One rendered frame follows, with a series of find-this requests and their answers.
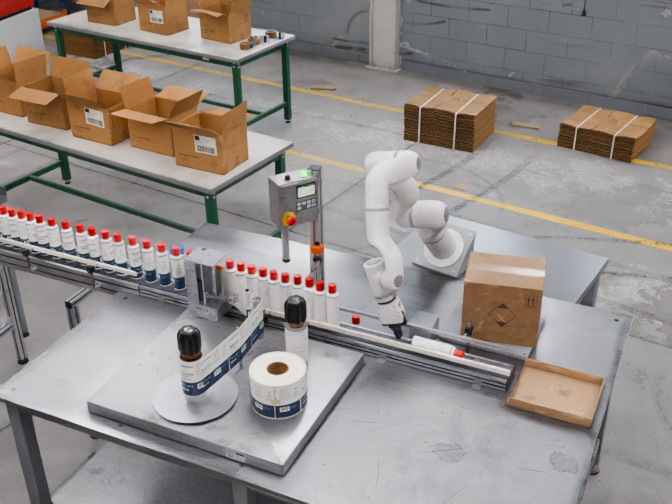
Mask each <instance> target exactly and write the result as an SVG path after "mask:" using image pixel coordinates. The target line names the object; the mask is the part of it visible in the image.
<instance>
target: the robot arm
mask: <svg viewBox="0 0 672 504"><path fill-rule="evenodd" d="M420 166H421V160H420V157H419V155H418V154H417V153H415V152H413V151H409V150H398V151H375V152H371V153H369V154H368V155H367V156H366V158H365V160H364V170H365V172H366V174H367V176H366V179H365V217H366V238H367V242H368V243H369V244H370V245H371V246H373V247H374V248H376V249H377V250H378V251H379V252H380V253H381V255H382V257H383V258H381V257H377V258H373V259H370V260H368V261H367V262H365V263H364V265H363V267H364V270H365V273H366V276H367V279H368V281H369V284H370V287H371V290H372V293H373V296H374V298H375V301H376V308H377V312H378V316H379V319H380V322H381V323H382V325H383V326H388V327H389V328H390V329H391V330H392V331H393V332H394V335H395V337H396V339H401V337H402V336H403V332H402V329H401V326H402V325H405V324H407V322H408V321H407V320H406V317H407V314H406V311H405V309H404V306H403V304H402V302H401V300H400V299H399V297H398V296H396V295H395V294H397V291H395V290H399V289H400V288H401V287H402V285H403V282H404V265H403V258H402V255H401V252H400V250H399V248H398V247H397V245H396V244H395V243H394V242H393V240H392V239H391V237H390V231H389V189H390V190H392V192H393V193H394V195H395V197H396V199H397V204H396V208H395V213H394V219H395V222H396V223H397V224H398V225H399V226H400V227H403V228H416V230H417V234H418V236H419V237H420V239H421V240H422V241H423V243H424V244H425V245H424V255H425V258H426V259H427V261H428V262H429V263H430V264H432V265H433V266H436V267H448V266H451V265H453V264H454V263H456V262H457V261H458V260H459V259H460V258H461V256H462V254H463V252H464V241H463V238H462V237H461V235H460V234H459V233H458V232H456V231H455V230H452V229H447V228H446V227H445V226H446V225H447V222H448V219H449V208H448V206H447V205H446V204H445V203H443V202H441V201H437V200H418V198H419V188H418V185H417V184H416V182H415V180H414V178H413V176H415V175H416V174H417V173H418V171H419V169H420Z"/></svg>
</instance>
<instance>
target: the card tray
mask: <svg viewBox="0 0 672 504"><path fill-rule="evenodd" d="M604 382H605V377H603V376H599V375H595V374H590V373H586V372H582V371H578V370H574V369H570V368H566V367H562V366H558V365H554V364H550V363H546V362H542V361H538V360H534V359H530V358H525V365H524V368H523V370H522V372H521V374H520V376H519V378H518V381H517V383H516V385H515V387H514V389H513V392H512V394H511V396H510V397H507V406H510V407H514V408H518V409H521V410H525V411H529V412H532V413H536V414H540V415H543V416H547V417H551V418H555V419H558V420H562V421H566V422H569V423H573V424H577V425H581V426H584V427H588V428H590V427H591V424H592V421H593V418H594V415H595V412H596V409H597V405H598V402H599V399H600V396H601V393H602V390H603V387H604Z"/></svg>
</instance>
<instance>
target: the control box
mask: <svg viewBox="0 0 672 504"><path fill-rule="evenodd" d="M301 171H306V173H307V168H302V169H298V170H294V171H290V172H286V173H282V174H278V175H274V176H270V177H268V186H269V204H270V220H271V221H272V222H273V223H274V224H275V225H277V226H278V227H279V228H280V229H284V228H287V227H291V226H289V225H288V224H287V218H288V217H290V216H293V217H295V218H296V223H295V224H294V225H298V224H302V223H305V222H309V221H312V220H316V219H318V194H317V178H316V176H314V174H312V175H308V174H307V177H306V178H301V177H300V175H301ZM285 175H290V178H291V181H290V182H285V181H284V179H285ZM314 181H315V187H316V194H315V195H311V196H308V197H304V198H300V199H297V191H296V186H298V185H302V184H306V183H310V182H314ZM312 198H316V204H317V206H316V207H312V208H309V209H305V210H301V211H298V212H297V210H296V203H297V202H300V201H304V200H308V199H312ZM294 225H293V226H294Z"/></svg>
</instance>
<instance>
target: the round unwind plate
mask: <svg viewBox="0 0 672 504"><path fill-rule="evenodd" d="M237 397H238V387H237V384H236V382H235V381H234V380H233V379H232V378H231V377H230V376H229V375H227V374H225V375H224V376H223V377H222V378H221V379H219V380H218V381H217V382H216V383H215V384H214V385H213V386H211V387H210V388H209V389H208V395H207V397H206V398H204V399H203V400H201V401H198V402H190V401H187V400H185V399H184V398H183V390H182V382H181V374H180V372H179V373H176V374H174V375H172V376H170V377H168V378H166V379H165V380H164V381H162V382H161V383H160V384H159V385H158V386H157V388H156V389H155V391H154V393H153V397H152V403H153V406H154V409H155V410H156V411H157V413H158V414H159V415H161V416H162V417H164V418H166V419H168V420H170V421H174V422H178V423H200V422H205V421H209V420H212V419H214V418H217V417H219V416H221V415H222V414H224V413H225V412H227V411H228V410H229V409H230V408H231V407H232V406H233V405H234V403H235V402H236V400H237Z"/></svg>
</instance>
